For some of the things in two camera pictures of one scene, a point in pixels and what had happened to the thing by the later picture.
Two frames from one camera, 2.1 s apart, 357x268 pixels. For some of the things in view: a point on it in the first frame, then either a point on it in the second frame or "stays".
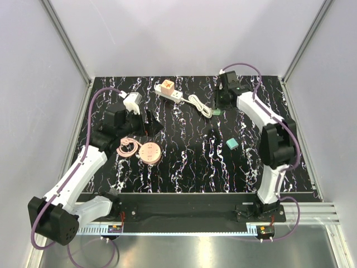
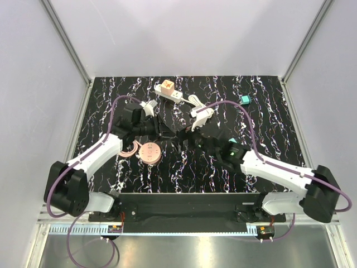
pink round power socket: x=149 y=153 stays
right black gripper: x=217 y=105 → x=186 y=134
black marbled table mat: x=197 y=147 stays
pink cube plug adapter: x=167 y=87 stays
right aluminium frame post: x=325 y=5 stays
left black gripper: x=153 y=127 → x=161 y=129
